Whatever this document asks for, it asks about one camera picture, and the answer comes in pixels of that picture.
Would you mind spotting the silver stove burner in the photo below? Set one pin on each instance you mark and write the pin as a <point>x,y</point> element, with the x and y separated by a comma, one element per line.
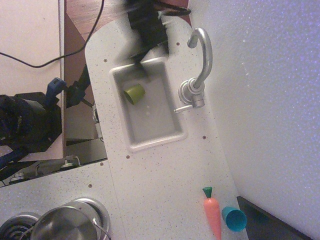
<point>19,227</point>
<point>99,208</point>

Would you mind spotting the teal plastic cup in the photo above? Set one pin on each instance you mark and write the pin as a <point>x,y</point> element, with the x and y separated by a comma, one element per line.
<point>235,219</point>

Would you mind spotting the silver stove burner left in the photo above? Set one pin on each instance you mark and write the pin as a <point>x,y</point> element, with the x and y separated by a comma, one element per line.
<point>19,227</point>

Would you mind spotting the grey toy sink basin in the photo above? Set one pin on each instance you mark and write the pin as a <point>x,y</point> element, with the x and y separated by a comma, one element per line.
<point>152,120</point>

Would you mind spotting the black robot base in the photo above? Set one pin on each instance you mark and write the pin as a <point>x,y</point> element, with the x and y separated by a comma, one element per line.
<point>29,123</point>

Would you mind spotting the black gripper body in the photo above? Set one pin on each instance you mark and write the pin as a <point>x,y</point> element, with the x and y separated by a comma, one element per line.
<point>151,32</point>

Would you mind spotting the stainless steel pot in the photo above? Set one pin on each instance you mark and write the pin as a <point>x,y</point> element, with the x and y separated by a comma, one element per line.
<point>71,221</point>

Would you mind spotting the silver curved faucet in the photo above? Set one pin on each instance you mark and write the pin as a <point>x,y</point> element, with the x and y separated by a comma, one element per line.
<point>191,92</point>

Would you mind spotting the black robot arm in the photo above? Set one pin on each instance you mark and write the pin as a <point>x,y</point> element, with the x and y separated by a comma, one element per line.
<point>138,6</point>

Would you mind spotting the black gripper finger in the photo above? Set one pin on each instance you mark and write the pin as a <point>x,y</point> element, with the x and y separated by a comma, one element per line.
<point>137,58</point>

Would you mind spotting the blue clamp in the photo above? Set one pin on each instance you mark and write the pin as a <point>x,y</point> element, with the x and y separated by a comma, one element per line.
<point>54,88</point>

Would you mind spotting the green plastic cup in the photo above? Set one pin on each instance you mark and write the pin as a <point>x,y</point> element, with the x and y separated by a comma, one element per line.
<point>134,93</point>

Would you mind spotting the orange toy carrot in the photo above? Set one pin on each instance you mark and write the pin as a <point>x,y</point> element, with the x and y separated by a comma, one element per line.
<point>212,212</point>

